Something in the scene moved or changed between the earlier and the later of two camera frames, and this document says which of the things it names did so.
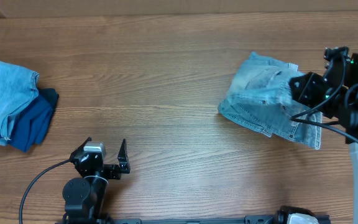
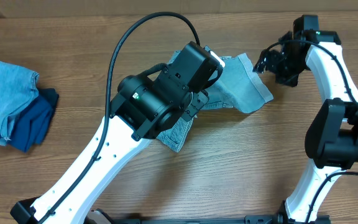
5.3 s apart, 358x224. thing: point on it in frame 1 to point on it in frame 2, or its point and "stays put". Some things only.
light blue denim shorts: (260, 98) to (238, 88)
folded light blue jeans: (5, 87) stays put
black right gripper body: (305, 90) to (272, 62)
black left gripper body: (112, 172) to (197, 101)
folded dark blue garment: (30, 122) stays put
